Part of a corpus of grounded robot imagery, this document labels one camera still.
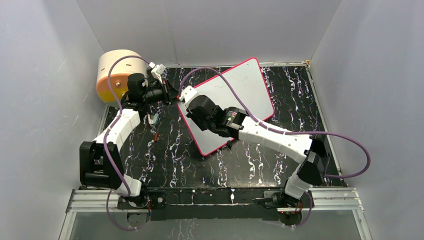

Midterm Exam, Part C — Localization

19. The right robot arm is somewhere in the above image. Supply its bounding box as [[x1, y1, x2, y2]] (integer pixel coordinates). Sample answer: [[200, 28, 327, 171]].
[[183, 95, 331, 208]]

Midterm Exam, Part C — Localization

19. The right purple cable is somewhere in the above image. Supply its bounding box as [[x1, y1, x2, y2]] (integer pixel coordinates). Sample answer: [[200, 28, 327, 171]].
[[177, 67, 371, 180]]

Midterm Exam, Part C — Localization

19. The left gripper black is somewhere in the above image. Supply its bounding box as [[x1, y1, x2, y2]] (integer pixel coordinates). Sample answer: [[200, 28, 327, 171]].
[[142, 79, 181, 107]]

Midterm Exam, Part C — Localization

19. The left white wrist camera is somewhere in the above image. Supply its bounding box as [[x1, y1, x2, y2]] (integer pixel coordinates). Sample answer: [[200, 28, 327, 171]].
[[148, 62, 166, 85]]

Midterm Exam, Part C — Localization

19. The beige orange cylindrical container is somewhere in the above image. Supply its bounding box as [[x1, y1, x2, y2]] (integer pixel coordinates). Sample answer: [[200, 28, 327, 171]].
[[96, 49, 148, 108]]

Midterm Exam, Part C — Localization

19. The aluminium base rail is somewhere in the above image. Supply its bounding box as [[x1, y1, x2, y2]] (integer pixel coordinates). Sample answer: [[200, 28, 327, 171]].
[[66, 187, 364, 213]]

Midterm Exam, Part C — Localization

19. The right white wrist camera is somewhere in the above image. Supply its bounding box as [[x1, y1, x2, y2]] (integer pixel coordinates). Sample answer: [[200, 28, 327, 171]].
[[178, 85, 200, 108]]

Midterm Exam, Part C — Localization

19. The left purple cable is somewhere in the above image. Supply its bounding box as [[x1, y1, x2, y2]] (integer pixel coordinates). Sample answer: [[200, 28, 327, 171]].
[[102, 55, 157, 232]]

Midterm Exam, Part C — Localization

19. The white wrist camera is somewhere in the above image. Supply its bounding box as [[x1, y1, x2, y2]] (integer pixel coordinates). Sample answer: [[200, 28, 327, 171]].
[[148, 62, 166, 85], [178, 85, 200, 108]]

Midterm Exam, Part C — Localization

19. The pink framed whiteboard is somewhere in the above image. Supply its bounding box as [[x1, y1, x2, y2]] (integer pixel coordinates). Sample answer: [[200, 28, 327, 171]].
[[177, 57, 275, 157]]

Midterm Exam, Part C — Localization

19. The light blue whiteboard eraser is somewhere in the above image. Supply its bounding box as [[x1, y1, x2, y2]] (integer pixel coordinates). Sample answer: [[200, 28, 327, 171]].
[[147, 113, 159, 126]]

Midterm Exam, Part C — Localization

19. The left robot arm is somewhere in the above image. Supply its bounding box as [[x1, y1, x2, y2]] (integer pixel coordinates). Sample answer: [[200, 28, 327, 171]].
[[79, 73, 178, 208]]

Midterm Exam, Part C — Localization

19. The purple cable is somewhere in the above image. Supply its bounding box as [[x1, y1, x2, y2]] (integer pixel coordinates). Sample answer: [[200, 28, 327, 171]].
[[177, 67, 371, 180], [102, 55, 157, 232]]

